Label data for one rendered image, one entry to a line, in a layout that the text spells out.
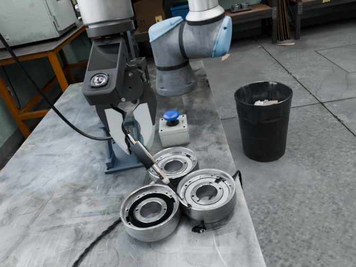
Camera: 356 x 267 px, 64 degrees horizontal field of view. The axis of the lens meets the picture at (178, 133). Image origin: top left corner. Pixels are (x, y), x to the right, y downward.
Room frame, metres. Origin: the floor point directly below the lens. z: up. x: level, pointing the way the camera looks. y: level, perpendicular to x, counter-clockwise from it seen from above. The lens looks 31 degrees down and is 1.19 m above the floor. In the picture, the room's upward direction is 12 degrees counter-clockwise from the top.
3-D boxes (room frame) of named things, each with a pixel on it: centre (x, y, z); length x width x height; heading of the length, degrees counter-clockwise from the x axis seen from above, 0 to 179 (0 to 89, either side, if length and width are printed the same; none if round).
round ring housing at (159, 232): (0.36, 0.07, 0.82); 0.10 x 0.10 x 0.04
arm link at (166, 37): (0.96, -0.04, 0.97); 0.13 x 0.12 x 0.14; 64
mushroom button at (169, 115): (0.62, 0.01, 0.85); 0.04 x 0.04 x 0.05
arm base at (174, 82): (0.96, -0.03, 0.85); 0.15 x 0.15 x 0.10
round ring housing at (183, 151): (0.47, 0.02, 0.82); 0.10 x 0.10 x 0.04
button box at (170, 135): (0.63, 0.01, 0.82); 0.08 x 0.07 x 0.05; 175
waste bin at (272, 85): (1.52, -0.55, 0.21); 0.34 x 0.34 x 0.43
